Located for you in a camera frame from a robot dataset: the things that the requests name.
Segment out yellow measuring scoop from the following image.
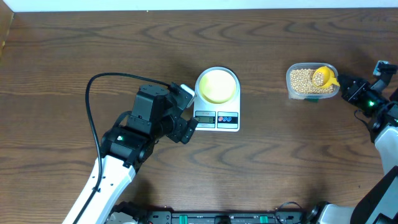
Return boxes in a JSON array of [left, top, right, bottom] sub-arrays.
[[312, 66, 340, 88]]

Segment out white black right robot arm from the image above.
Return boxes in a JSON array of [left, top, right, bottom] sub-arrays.
[[306, 75, 397, 223]]

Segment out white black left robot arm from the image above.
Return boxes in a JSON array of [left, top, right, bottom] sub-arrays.
[[64, 83, 198, 223]]

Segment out white digital kitchen scale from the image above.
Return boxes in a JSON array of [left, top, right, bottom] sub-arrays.
[[193, 67, 241, 132]]

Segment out yellow plastic bowl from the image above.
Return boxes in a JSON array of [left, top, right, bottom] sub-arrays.
[[199, 70, 237, 104]]

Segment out clear plastic container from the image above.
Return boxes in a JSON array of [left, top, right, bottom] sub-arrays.
[[286, 62, 340, 100]]

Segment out pile of soybeans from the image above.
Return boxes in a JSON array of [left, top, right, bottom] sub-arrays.
[[290, 69, 334, 94]]

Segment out cardboard side panel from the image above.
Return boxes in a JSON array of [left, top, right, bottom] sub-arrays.
[[0, 0, 14, 55]]

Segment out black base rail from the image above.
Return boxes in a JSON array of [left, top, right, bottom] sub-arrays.
[[105, 202, 305, 224]]

